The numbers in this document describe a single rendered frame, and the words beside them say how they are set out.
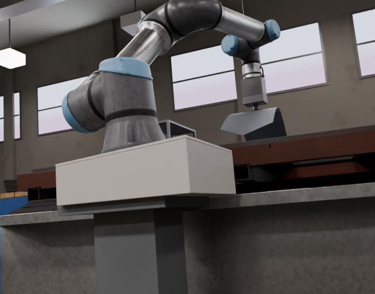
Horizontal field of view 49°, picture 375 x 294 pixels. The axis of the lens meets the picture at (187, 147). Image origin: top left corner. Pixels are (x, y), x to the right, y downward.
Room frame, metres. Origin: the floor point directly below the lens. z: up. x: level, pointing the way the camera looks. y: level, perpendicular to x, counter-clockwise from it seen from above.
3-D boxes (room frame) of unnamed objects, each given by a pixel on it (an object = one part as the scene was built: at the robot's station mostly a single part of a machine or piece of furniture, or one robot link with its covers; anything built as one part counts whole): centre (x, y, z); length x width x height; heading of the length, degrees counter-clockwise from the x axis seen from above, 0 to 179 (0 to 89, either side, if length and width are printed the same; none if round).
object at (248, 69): (1.58, -0.29, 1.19); 0.08 x 0.08 x 0.05
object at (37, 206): (1.30, 0.39, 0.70); 0.39 x 0.12 x 0.04; 71
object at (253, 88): (1.59, -0.29, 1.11); 0.10 x 0.09 x 0.16; 154
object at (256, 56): (1.58, -0.28, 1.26); 0.09 x 0.08 x 0.11; 138
